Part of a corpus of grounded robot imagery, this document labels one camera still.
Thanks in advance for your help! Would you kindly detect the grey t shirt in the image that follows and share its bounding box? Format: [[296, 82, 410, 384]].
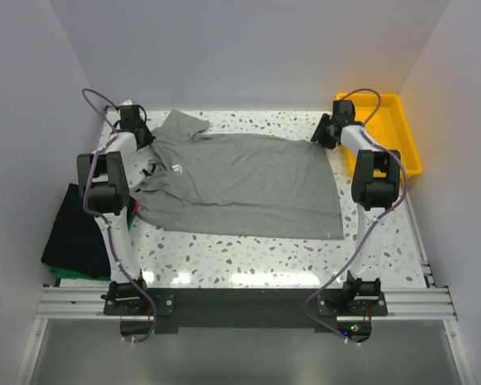
[[131, 110, 343, 240]]

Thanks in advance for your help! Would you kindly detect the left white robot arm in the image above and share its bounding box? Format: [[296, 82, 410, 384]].
[[76, 103, 155, 314]]

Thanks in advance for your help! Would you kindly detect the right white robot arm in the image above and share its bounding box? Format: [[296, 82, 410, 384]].
[[312, 99, 407, 315]]

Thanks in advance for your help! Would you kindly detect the yellow plastic bin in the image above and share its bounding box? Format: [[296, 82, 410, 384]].
[[336, 91, 423, 179]]

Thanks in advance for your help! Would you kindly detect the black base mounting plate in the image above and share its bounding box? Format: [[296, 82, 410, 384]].
[[101, 287, 389, 337]]

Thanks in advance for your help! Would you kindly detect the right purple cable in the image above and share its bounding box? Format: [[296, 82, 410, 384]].
[[302, 88, 410, 337]]

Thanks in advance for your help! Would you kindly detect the purple cable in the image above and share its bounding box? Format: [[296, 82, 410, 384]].
[[302, 88, 410, 337], [81, 87, 160, 344]]

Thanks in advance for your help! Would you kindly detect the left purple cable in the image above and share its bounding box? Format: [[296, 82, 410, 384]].
[[81, 87, 160, 344]]

